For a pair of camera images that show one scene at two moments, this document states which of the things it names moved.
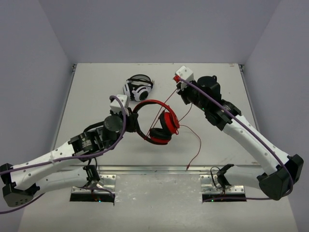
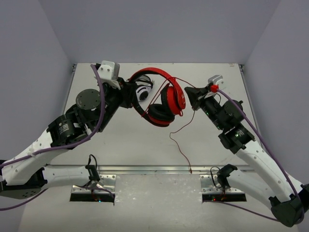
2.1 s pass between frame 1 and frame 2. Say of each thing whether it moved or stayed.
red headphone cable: moved
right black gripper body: stayed
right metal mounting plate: stayed
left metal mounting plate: stayed
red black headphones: moved
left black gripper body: moved
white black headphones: stayed
